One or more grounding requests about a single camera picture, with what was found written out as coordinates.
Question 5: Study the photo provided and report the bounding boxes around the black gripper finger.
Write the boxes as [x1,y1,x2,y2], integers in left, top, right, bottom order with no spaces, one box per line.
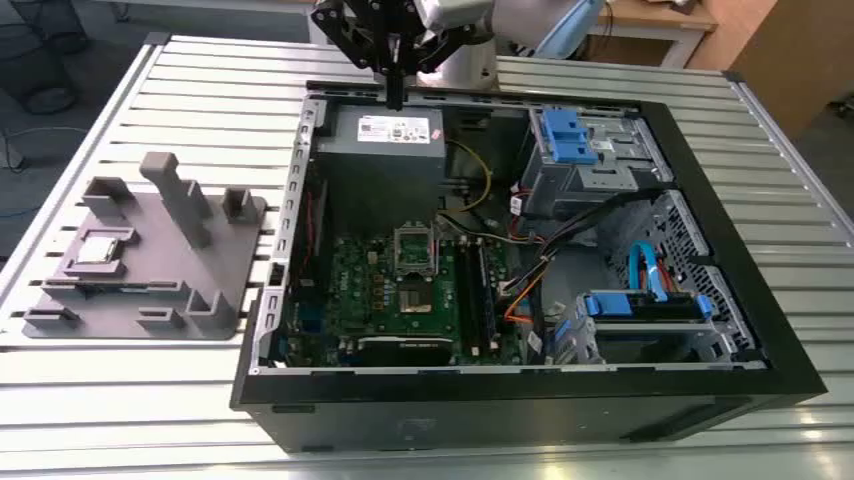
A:
[309,0,397,110]
[395,24,483,110]

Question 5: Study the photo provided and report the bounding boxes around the metal socket cover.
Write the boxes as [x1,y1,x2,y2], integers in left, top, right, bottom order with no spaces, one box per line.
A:
[392,227,440,275]

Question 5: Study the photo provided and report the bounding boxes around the silver CPU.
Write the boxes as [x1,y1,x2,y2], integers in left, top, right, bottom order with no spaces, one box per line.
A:
[73,238,122,265]

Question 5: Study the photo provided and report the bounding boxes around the CPU socket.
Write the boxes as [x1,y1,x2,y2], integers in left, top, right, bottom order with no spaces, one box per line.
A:
[397,279,436,315]

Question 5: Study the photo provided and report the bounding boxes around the white power supply label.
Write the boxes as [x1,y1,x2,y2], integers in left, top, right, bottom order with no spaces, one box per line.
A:
[356,115,433,146]

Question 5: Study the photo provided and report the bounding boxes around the grey power supply unit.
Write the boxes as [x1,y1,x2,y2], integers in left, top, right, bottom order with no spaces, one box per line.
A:
[311,105,447,227]

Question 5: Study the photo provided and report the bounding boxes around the blue plastic drive latch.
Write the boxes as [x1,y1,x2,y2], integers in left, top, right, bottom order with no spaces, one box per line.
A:
[543,108,598,165]

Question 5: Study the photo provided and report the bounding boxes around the wooden desk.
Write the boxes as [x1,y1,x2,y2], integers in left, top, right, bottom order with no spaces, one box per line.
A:
[585,0,719,69]

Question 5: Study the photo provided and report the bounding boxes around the grey metal drive cage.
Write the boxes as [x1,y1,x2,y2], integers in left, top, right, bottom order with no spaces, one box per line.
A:
[519,107,674,221]

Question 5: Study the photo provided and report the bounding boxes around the black mesh bin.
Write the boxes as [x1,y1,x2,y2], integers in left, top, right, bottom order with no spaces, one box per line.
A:
[0,0,92,115]

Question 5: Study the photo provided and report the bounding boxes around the black RAM slot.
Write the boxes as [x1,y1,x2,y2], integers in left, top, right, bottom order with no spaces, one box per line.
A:
[473,238,500,350]
[457,238,483,354]

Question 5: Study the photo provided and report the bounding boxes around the wooden cabinet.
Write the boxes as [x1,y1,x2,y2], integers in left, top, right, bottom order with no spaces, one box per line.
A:
[686,0,854,141]

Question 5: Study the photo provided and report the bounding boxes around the green motherboard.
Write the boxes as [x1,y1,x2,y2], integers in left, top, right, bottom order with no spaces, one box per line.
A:
[285,234,528,366]

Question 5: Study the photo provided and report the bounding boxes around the grey plastic parts rack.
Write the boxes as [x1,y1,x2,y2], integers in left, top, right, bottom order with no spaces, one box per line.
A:
[21,152,272,344]

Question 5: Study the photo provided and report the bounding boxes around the hard disk in blue carrier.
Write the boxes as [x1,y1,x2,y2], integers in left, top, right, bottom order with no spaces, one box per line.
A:
[584,292,712,321]

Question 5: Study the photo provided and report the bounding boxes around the green RAM stick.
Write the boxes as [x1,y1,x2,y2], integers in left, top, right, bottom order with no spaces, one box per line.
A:
[73,282,153,296]

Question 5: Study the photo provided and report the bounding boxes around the black graphics card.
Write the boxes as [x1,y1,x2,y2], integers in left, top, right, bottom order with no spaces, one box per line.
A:
[356,335,455,366]

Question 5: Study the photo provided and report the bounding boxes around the black open PC case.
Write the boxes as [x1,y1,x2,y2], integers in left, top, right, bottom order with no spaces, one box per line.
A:
[229,79,828,454]

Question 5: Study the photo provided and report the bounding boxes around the yellow wire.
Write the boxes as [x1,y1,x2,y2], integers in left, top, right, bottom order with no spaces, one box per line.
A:
[440,139,495,215]

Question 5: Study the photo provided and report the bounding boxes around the thin red wire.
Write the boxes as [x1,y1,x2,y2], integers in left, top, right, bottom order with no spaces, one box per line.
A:
[295,189,316,281]

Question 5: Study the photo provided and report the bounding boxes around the black cable bundle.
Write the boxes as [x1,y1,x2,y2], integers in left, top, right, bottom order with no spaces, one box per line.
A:
[499,188,672,296]

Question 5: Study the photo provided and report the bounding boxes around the light blue data cable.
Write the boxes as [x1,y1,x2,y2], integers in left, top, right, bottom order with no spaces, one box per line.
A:
[627,241,668,304]

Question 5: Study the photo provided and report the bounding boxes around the orange wire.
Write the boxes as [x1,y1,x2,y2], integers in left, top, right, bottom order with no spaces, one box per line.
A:
[503,289,535,326]

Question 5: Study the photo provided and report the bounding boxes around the dark blue flat cable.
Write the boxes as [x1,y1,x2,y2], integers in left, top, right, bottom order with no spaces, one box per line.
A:
[543,319,576,365]

